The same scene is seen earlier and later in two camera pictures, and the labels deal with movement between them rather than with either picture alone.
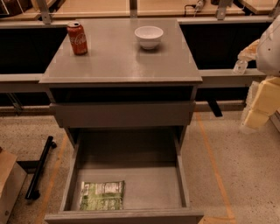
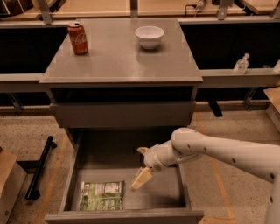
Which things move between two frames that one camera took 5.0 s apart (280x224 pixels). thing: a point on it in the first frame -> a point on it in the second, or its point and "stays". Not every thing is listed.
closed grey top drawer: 126,114 stays
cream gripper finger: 249,52 -> 143,150
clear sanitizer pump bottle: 240,66 stays
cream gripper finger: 266,101 -> 143,176
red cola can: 77,38 stays
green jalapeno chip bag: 102,195 stays
